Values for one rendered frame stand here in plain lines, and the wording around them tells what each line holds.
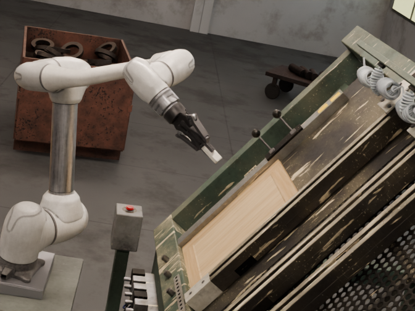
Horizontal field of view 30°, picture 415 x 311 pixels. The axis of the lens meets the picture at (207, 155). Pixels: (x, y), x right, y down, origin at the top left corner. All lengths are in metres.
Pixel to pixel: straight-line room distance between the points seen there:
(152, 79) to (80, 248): 2.71
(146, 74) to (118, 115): 3.89
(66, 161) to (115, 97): 3.29
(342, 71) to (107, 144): 3.40
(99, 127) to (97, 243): 1.50
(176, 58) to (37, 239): 0.93
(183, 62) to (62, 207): 0.85
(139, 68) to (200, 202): 1.12
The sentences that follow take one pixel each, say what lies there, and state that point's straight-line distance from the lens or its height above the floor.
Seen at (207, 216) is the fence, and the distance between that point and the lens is 3.32.
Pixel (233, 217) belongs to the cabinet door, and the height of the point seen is 1.12.
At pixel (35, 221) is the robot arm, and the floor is 1.04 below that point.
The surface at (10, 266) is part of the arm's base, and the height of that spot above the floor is 0.84.
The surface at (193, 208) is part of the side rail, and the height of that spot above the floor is 0.97.
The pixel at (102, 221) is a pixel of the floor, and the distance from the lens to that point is 5.56.
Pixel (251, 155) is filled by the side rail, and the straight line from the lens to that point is 3.49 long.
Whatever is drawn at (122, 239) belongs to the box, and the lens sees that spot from 3.53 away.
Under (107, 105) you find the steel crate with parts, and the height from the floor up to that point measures 0.51.
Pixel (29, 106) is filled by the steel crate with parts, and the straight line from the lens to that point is 6.38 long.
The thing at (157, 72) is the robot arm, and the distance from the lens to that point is 2.59.
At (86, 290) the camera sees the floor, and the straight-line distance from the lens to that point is 4.69.
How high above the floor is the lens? 2.38
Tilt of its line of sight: 19 degrees down
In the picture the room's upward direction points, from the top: 12 degrees clockwise
